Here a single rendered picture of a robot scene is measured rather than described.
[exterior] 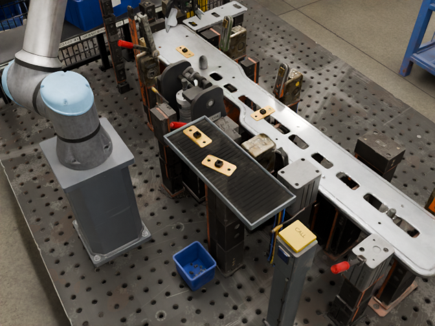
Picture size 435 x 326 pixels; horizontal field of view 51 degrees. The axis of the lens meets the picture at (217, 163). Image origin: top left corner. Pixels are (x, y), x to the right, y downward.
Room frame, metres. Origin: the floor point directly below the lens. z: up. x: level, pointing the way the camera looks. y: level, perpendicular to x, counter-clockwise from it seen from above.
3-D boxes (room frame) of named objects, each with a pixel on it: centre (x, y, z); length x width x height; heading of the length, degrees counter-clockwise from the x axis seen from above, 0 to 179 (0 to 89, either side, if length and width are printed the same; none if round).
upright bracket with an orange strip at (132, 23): (1.52, 0.30, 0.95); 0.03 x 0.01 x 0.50; 36
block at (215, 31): (1.70, 0.01, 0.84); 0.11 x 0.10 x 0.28; 126
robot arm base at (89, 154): (0.90, 0.37, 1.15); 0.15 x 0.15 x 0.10
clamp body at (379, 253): (0.58, -0.37, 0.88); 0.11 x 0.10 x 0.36; 126
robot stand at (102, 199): (0.90, 0.37, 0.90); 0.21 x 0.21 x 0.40; 32
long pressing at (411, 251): (1.14, -0.17, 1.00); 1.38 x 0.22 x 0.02; 36
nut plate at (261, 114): (1.16, -0.16, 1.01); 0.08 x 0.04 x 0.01; 126
